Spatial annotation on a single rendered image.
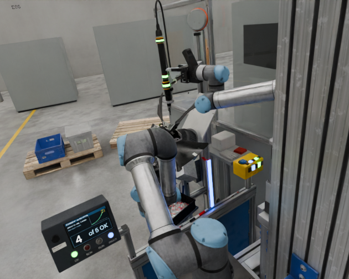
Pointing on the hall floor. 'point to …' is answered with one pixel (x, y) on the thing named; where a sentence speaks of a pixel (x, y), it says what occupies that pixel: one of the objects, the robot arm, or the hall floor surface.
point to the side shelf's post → (226, 180)
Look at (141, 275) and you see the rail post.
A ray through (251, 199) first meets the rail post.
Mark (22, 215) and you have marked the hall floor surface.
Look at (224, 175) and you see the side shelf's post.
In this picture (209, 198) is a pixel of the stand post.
